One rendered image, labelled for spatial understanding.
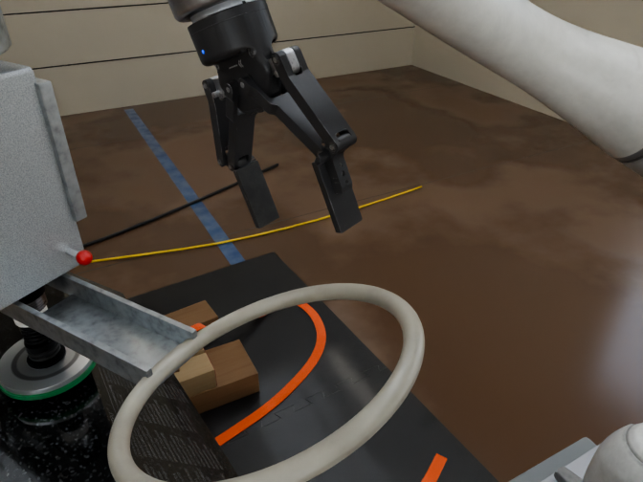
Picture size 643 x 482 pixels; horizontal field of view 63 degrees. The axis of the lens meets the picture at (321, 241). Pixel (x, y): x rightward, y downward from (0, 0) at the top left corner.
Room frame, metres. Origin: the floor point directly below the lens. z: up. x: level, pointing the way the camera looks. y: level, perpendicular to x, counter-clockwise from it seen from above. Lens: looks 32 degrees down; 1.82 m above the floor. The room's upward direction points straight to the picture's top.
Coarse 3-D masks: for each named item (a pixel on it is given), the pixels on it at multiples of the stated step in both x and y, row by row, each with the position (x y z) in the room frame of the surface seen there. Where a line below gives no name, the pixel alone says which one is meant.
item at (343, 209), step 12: (324, 168) 0.43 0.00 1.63; (324, 180) 0.43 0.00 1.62; (324, 192) 0.42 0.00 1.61; (348, 192) 0.44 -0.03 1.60; (336, 204) 0.42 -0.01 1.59; (348, 204) 0.43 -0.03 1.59; (336, 216) 0.42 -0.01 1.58; (348, 216) 0.43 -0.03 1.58; (360, 216) 0.43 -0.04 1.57; (336, 228) 0.42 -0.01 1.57; (348, 228) 0.42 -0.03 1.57
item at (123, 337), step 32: (64, 288) 0.92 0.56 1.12; (96, 288) 0.86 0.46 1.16; (32, 320) 0.79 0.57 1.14; (64, 320) 0.82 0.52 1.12; (96, 320) 0.81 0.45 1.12; (128, 320) 0.81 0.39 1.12; (160, 320) 0.76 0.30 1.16; (96, 352) 0.69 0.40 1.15; (128, 352) 0.72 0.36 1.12; (160, 352) 0.72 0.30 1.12; (160, 384) 0.64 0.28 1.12
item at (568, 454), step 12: (576, 444) 0.77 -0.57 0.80; (588, 444) 0.76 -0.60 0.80; (552, 456) 0.73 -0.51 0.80; (564, 456) 0.73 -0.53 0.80; (576, 456) 0.73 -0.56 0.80; (540, 468) 0.70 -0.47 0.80; (552, 468) 0.70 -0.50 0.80; (516, 480) 0.68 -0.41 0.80; (528, 480) 0.68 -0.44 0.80; (540, 480) 0.68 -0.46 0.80
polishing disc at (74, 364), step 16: (16, 352) 0.93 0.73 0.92; (0, 368) 0.87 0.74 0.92; (16, 368) 0.87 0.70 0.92; (32, 368) 0.87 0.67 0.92; (48, 368) 0.87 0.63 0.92; (64, 368) 0.87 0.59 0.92; (80, 368) 0.87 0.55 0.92; (16, 384) 0.83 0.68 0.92; (32, 384) 0.83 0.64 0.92; (48, 384) 0.83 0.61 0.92; (64, 384) 0.83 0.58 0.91
